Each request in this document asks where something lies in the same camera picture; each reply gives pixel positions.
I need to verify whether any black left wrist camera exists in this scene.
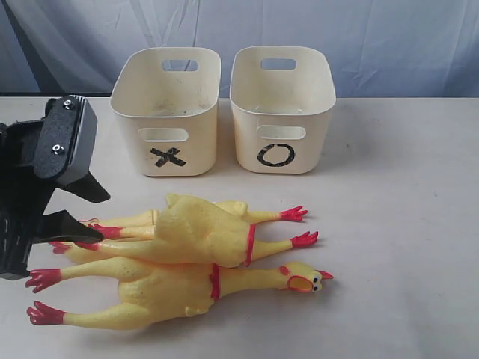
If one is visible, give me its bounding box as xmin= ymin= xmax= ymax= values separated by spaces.
xmin=33 ymin=95 xmax=97 ymax=185

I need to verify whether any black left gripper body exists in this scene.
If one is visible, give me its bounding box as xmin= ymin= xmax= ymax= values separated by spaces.
xmin=1 ymin=120 xmax=55 ymax=280

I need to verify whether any yellow rubber chicken lying behind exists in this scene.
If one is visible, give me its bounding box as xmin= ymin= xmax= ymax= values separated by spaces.
xmin=50 ymin=206 xmax=318 ymax=264

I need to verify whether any headless yellow rubber chicken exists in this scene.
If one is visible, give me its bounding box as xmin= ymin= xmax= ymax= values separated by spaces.
xmin=77 ymin=194 xmax=256 ymax=268

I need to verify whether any yellow rubber chicken beak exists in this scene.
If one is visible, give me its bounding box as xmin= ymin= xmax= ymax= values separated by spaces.
xmin=25 ymin=257 xmax=333 ymax=330

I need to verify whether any cream bin marked X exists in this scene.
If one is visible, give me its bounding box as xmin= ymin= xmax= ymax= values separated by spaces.
xmin=110 ymin=47 xmax=221 ymax=177

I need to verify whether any cream bin marked O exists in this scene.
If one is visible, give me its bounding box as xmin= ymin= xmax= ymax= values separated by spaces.
xmin=230 ymin=46 xmax=336 ymax=174

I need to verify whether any blue-grey backdrop curtain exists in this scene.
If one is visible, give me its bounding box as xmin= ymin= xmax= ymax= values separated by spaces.
xmin=1 ymin=1 xmax=478 ymax=97

